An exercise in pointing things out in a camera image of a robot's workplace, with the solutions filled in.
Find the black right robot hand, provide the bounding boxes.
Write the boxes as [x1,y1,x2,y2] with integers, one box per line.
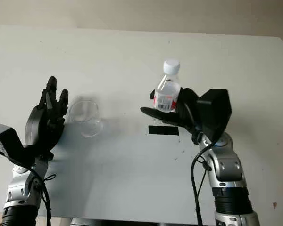
[141,87,203,145]

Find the black tape strip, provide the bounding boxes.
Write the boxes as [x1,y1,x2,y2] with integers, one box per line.
[148,125,180,137]

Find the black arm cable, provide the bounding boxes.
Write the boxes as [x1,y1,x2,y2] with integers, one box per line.
[14,162,56,226]
[183,101,215,226]

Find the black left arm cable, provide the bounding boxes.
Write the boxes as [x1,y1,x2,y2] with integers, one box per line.
[14,162,56,226]

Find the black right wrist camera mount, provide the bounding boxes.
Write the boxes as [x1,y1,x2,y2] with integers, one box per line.
[196,89,232,143]

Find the clear glass cup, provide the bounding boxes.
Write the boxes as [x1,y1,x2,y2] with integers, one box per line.
[68,100,104,137]

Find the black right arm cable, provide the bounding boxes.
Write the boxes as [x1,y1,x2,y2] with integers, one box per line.
[183,101,215,226]

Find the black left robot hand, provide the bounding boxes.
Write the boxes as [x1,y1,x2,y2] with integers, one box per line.
[25,75,69,159]

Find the clear plastic water bottle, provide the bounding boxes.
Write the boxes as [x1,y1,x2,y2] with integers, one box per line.
[153,58,182,111]

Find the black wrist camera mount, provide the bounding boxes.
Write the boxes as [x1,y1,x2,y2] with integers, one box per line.
[0,124,55,169]
[196,89,232,143]

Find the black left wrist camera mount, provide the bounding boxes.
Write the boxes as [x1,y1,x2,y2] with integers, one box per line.
[0,124,55,169]

